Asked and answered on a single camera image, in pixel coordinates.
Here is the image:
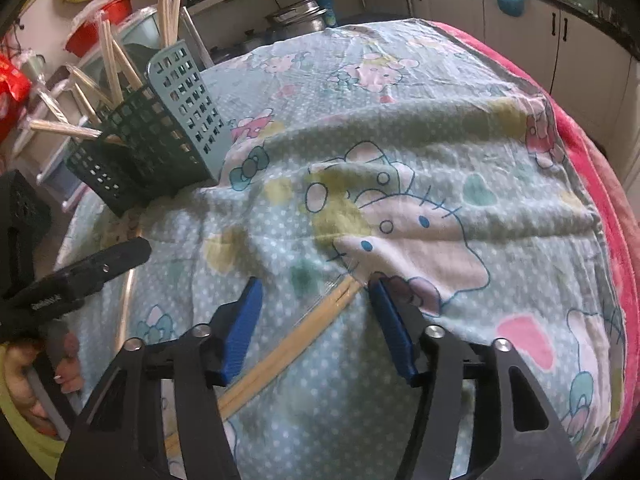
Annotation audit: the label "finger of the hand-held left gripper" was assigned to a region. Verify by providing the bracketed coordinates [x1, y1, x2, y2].
[10, 236, 152, 330]

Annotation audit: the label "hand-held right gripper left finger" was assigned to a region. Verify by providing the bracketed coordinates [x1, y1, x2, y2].
[55, 276, 264, 480]

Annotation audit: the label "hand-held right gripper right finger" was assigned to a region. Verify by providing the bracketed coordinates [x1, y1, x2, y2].
[367, 276, 583, 480]

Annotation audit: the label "wooden chopstick pair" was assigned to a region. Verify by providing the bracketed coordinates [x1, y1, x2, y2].
[165, 279, 363, 458]

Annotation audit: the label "dark green utensil basket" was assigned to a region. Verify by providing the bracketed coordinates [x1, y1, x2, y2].
[65, 40, 227, 218]

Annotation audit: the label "bunch of chopsticks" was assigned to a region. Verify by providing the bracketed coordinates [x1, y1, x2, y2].
[29, 0, 190, 142]

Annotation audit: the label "person's left hand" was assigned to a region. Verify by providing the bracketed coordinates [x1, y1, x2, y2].
[0, 331, 86, 437]

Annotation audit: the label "red plastic bag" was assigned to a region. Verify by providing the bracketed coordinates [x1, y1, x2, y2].
[0, 52, 32, 143]

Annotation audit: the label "cartoon printed tablecloth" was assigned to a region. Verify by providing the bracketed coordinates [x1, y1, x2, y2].
[52, 19, 626, 480]

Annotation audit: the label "person's yellow green clothing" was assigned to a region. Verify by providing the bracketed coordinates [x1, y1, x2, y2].
[0, 345, 67, 467]

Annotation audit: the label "red plastic bowl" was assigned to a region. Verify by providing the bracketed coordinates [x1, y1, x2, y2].
[65, 0, 136, 58]

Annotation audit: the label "short pastel plastic drawer unit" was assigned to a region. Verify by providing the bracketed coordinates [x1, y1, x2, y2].
[30, 7, 163, 211]

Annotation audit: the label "pink blanket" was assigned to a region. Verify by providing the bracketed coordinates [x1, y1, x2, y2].
[425, 20, 640, 463]

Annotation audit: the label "large steel pot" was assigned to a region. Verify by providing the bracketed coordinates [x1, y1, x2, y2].
[265, 0, 331, 42]

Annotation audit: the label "white kitchen cabinets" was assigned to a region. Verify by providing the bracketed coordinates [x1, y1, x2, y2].
[405, 0, 640, 161]

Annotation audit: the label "black kitchen countertop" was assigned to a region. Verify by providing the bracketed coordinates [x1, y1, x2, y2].
[400, 0, 640, 58]

